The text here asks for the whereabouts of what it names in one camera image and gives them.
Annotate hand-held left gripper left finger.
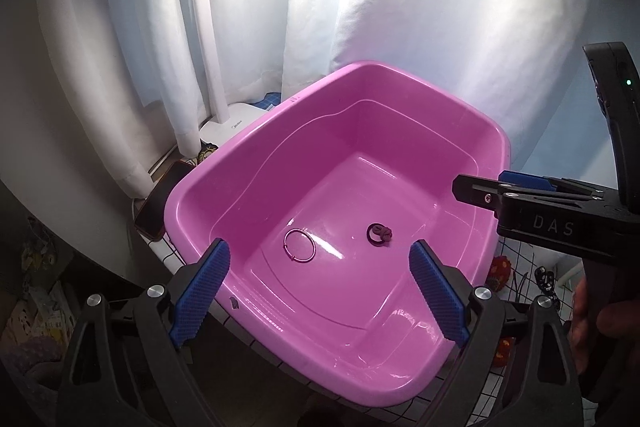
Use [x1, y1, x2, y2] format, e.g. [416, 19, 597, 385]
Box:
[56, 238, 232, 427]

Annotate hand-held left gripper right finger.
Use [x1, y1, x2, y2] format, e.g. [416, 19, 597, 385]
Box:
[408, 239, 585, 427]

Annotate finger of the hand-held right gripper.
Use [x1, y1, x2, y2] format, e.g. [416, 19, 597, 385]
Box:
[499, 170, 621, 198]
[451, 174, 597, 214]

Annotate thin black hairpin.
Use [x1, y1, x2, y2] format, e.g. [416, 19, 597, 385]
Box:
[509, 273, 530, 304]

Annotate pink plastic basin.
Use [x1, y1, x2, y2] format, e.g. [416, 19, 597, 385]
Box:
[163, 60, 512, 409]

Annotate person's right hand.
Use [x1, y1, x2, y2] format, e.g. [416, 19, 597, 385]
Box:
[571, 278, 640, 360]

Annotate red round ornament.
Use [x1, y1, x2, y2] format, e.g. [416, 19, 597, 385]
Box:
[488, 256, 513, 292]

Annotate black checked white tablecloth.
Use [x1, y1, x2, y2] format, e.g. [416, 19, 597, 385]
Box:
[134, 199, 588, 427]

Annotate orange round ornament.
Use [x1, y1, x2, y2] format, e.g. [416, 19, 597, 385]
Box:
[492, 336, 516, 369]

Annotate dark smartphone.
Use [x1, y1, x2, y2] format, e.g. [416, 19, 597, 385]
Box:
[133, 159, 195, 242]

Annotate small black charm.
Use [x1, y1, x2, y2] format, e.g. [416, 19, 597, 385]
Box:
[534, 266, 556, 294]

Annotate patterned white fabric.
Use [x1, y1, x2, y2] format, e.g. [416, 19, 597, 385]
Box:
[0, 217, 81, 390]

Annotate white cloth backdrop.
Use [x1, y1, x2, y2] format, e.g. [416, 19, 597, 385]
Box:
[280, 0, 608, 172]

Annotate blue patterned cloth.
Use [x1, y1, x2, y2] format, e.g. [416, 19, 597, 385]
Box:
[250, 92, 284, 112]

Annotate white sheer curtain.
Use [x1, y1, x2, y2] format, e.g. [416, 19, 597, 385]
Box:
[30, 0, 211, 200]

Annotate dark purple ring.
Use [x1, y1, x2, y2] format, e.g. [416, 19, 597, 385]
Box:
[366, 222, 394, 246]

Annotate thin metal hoop bracelet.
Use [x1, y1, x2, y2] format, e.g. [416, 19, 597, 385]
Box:
[283, 229, 316, 264]

